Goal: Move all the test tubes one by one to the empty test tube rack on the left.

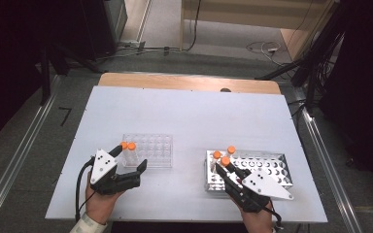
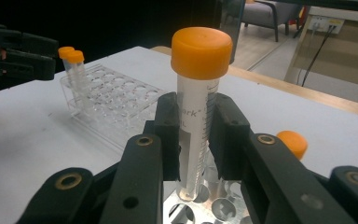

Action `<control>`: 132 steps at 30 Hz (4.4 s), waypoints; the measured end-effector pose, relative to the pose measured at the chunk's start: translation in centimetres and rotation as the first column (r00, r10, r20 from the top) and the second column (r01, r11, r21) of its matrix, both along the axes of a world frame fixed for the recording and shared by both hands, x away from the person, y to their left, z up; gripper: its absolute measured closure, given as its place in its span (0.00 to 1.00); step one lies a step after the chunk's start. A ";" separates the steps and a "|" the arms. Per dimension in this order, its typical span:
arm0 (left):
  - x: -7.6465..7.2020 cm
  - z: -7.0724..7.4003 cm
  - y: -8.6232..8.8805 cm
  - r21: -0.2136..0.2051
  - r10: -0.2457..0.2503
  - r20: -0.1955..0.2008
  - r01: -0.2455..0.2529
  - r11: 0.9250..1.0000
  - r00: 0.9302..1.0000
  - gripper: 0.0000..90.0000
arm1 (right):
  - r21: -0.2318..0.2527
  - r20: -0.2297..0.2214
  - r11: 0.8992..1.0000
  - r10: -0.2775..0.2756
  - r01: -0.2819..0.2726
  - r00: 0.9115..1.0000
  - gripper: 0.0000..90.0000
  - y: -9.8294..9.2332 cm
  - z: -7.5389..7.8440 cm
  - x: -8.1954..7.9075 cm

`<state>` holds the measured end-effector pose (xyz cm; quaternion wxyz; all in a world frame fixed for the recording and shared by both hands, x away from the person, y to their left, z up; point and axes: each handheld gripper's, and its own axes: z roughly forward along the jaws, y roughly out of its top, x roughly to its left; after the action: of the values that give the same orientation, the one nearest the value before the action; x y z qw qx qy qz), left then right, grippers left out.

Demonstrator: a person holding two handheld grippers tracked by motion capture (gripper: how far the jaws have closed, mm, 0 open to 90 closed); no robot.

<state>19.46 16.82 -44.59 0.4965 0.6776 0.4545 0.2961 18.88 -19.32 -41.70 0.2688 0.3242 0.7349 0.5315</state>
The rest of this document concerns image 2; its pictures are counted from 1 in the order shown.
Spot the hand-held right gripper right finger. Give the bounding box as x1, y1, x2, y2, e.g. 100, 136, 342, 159
209, 92, 355, 224

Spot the white table board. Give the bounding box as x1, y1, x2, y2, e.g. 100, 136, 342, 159
0, 45, 358, 224

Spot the clear plastic tube rack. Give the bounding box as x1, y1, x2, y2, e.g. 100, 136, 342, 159
48, 63, 170, 154

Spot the perforated metal tube rack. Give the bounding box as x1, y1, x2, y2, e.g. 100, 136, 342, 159
162, 148, 256, 224

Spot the light wooden cabinet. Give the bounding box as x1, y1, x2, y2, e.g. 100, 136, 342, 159
283, 5, 358, 108

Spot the orange-capped clear tube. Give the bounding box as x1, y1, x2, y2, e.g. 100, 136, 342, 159
57, 46, 77, 105
170, 26, 234, 202
66, 49, 91, 108
275, 130, 310, 161

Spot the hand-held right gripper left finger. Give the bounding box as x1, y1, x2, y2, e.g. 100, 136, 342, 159
99, 91, 182, 224

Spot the white wall socket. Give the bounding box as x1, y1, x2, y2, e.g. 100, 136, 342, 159
307, 15, 346, 35

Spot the grey armchair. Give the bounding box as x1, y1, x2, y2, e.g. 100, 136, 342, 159
241, 0, 304, 43

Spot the wooden table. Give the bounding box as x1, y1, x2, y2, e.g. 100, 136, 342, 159
150, 45, 358, 121

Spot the black hanging cable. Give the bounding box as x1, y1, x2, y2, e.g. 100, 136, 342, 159
300, 24, 337, 88

